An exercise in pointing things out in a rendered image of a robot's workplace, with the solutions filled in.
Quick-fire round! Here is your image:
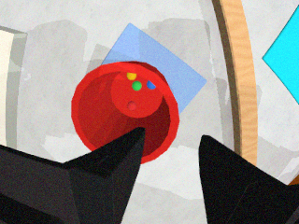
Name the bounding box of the blue marble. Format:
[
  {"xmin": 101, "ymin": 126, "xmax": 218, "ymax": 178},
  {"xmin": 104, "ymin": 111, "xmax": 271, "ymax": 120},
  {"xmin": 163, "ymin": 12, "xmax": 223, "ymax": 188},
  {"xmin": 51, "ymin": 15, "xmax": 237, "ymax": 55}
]
[{"xmin": 147, "ymin": 81, "xmax": 156, "ymax": 90}]

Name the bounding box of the tan rectangular block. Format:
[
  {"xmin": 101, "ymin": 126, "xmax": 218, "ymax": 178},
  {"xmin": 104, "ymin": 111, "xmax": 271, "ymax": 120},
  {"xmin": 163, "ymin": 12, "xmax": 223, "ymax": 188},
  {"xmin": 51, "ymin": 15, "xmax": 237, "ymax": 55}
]
[{"xmin": 212, "ymin": 0, "xmax": 258, "ymax": 167}]

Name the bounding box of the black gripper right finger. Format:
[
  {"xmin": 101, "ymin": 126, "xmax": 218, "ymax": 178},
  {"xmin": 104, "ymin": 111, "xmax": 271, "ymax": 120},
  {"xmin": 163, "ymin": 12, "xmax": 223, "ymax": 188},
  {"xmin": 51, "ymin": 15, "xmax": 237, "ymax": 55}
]
[{"xmin": 198, "ymin": 135, "xmax": 299, "ymax": 224}]

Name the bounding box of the red marble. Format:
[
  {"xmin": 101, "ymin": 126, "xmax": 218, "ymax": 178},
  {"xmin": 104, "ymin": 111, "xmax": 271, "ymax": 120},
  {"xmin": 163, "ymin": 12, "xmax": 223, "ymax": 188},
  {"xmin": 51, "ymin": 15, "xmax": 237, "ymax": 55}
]
[{"xmin": 127, "ymin": 102, "xmax": 137, "ymax": 111}]

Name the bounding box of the green marble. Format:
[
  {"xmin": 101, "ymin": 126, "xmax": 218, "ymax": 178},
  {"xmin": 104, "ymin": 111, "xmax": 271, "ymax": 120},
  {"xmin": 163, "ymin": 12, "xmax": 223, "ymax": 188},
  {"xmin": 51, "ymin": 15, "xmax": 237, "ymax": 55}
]
[{"xmin": 132, "ymin": 81, "xmax": 142, "ymax": 91}]

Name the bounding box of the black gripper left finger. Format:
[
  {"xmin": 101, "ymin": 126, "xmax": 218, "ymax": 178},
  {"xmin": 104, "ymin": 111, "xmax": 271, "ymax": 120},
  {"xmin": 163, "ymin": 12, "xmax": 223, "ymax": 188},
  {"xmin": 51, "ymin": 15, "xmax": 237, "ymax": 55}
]
[{"xmin": 0, "ymin": 127, "xmax": 146, "ymax": 224}]

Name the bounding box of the yellow marble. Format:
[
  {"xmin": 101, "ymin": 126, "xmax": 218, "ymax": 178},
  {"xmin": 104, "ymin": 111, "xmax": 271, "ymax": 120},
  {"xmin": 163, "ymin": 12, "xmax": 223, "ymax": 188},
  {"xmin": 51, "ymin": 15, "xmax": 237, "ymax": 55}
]
[{"xmin": 127, "ymin": 72, "xmax": 137, "ymax": 81}]

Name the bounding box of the red cup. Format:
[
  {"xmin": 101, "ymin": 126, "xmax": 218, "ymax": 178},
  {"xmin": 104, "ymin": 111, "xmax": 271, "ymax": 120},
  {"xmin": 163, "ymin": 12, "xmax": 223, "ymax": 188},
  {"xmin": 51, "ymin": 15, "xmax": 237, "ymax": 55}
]
[{"xmin": 71, "ymin": 61, "xmax": 179, "ymax": 164}]

